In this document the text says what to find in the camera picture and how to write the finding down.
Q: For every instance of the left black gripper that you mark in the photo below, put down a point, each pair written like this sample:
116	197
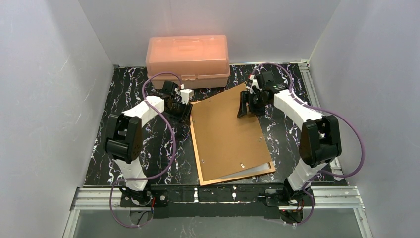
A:
183	111

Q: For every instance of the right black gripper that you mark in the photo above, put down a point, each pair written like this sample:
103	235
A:
247	102

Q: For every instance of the window and plant photo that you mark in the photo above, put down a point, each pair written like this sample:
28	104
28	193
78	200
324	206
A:
253	171

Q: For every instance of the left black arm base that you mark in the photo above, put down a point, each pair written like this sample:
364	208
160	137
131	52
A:
141	198

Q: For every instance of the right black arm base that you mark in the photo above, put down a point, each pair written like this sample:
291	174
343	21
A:
279	197

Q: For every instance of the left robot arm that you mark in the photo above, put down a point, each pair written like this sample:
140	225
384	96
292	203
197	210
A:
124	140

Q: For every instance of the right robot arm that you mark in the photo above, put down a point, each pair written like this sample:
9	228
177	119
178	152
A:
320	140

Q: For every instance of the pink plastic storage box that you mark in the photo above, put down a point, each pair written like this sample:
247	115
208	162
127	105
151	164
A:
196	61

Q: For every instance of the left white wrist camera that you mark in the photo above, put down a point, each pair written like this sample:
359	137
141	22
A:
186	95

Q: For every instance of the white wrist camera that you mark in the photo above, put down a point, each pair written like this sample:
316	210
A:
254	86
186	95

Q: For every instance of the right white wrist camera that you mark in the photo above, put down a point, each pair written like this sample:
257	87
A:
254	86

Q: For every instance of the aluminium front rail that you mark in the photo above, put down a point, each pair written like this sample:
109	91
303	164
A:
103	197

